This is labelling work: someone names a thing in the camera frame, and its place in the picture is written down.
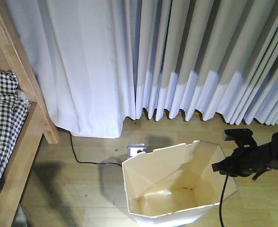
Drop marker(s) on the white trash bin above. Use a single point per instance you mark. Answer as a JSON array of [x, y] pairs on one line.
[[176, 185]]

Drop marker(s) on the wooden bed frame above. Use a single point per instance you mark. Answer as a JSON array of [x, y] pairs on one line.
[[37, 124]]

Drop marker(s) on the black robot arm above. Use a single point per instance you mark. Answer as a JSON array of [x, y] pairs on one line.
[[274, 162]]

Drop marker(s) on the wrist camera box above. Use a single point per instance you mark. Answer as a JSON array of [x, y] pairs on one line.
[[242, 137]]

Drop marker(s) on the grey round rug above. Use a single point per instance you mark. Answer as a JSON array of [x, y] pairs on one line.
[[19, 219]]

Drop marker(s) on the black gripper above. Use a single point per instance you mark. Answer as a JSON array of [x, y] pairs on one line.
[[245, 161]]

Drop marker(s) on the checkered bed sheet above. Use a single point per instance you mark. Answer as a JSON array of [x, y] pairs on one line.
[[13, 113]]

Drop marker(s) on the white curtain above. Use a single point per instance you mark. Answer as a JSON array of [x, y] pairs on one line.
[[100, 61]]

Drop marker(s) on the white floor socket box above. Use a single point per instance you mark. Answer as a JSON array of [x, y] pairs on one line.
[[134, 149]]

